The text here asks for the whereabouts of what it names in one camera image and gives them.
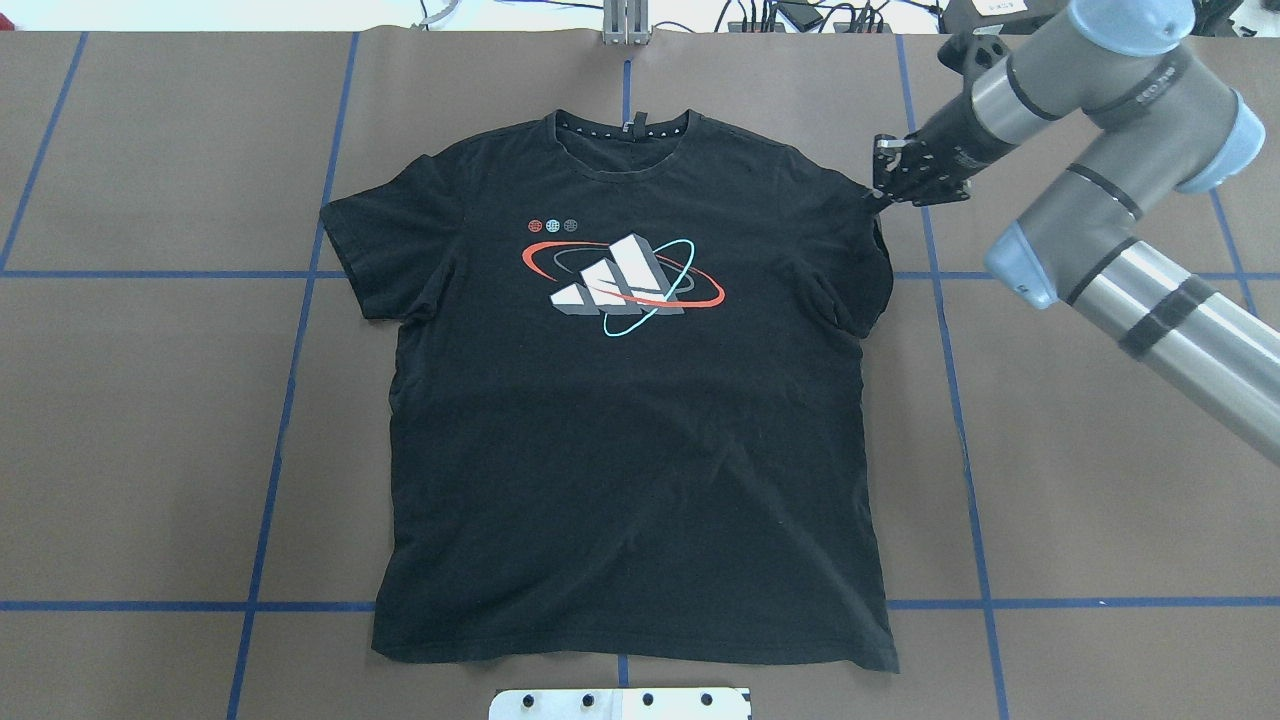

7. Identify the black printed t-shirt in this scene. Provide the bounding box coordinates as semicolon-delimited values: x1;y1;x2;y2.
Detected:
320;111;899;673

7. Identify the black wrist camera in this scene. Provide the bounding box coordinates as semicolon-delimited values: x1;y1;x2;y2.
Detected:
936;32;1010;85

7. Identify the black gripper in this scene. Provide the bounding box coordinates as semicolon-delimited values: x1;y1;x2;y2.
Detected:
867;120;972;209

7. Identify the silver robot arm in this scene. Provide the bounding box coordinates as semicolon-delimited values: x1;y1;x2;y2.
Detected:
873;1;1279;461

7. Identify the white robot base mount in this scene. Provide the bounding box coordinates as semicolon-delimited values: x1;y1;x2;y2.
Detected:
488;685;754;719

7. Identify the aluminium camera post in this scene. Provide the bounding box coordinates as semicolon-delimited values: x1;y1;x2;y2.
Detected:
602;0;652;47

